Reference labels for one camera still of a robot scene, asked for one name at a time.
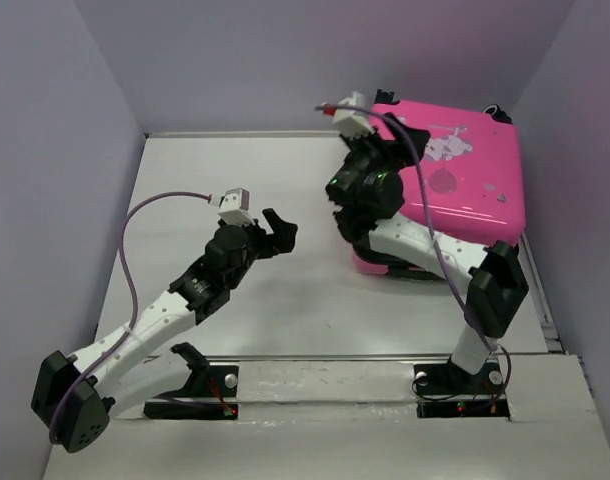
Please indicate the pink hard-shell suitcase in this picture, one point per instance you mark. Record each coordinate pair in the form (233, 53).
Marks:
(470, 183)

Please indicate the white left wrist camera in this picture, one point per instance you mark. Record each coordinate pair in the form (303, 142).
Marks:
(233, 207)

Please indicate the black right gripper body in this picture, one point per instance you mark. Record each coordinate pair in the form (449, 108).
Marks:
(371, 154)

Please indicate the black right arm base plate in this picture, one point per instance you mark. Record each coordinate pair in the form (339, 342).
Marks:
(446, 392)

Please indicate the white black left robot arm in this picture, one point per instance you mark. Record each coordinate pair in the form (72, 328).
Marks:
(73, 394)

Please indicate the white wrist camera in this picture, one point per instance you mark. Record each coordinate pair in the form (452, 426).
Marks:
(233, 207)
(346, 116)

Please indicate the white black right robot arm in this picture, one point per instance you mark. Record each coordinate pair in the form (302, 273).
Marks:
(487, 282)

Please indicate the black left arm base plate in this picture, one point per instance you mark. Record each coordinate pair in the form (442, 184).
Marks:
(211, 399)

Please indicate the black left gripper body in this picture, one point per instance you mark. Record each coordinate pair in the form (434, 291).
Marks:
(258, 247)

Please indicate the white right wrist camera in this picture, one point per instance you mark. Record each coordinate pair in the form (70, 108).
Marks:
(346, 116)

